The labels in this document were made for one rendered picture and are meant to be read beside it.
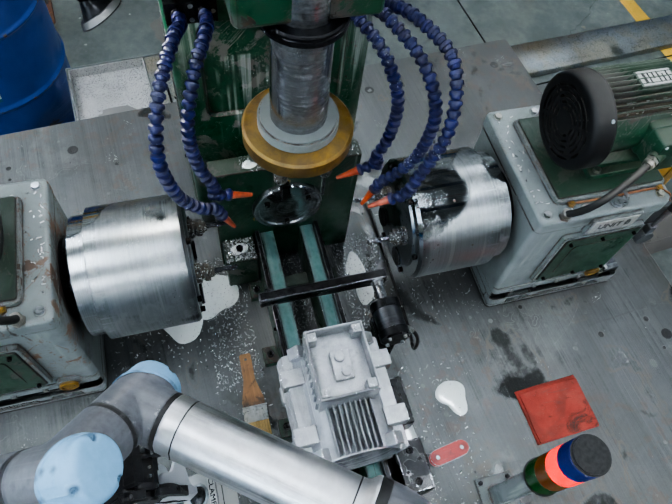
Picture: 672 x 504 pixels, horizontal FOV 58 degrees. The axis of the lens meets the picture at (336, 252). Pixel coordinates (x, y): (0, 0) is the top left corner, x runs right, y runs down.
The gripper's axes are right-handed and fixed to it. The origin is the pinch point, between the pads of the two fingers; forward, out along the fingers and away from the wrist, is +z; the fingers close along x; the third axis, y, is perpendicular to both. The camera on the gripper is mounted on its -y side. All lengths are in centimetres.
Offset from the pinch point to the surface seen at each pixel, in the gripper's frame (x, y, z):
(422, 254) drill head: -39, 32, 28
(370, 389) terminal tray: -28.0, 8.0, 12.8
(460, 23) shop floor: -61, 212, 180
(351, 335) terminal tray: -26.7, 18.1, 14.4
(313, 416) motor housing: -16.3, 7.7, 13.5
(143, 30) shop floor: 67, 232, 85
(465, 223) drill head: -49, 35, 30
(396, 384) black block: -20.5, 14.9, 42.8
